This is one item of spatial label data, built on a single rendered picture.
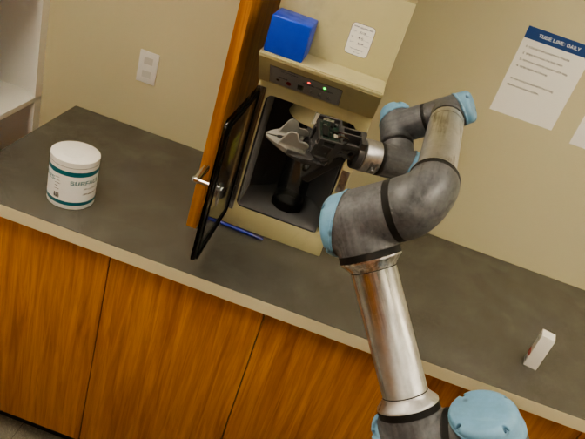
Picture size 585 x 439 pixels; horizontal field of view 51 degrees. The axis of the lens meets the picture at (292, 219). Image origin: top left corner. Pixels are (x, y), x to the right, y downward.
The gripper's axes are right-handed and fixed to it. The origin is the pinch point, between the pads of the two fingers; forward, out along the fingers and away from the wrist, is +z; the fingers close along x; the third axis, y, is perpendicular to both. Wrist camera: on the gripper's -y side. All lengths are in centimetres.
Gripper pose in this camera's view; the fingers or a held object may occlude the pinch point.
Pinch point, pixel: (270, 138)
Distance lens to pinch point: 134.9
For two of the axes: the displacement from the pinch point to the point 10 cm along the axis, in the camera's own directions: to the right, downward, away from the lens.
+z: -9.4, -2.1, -2.8
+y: 3.5, -5.3, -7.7
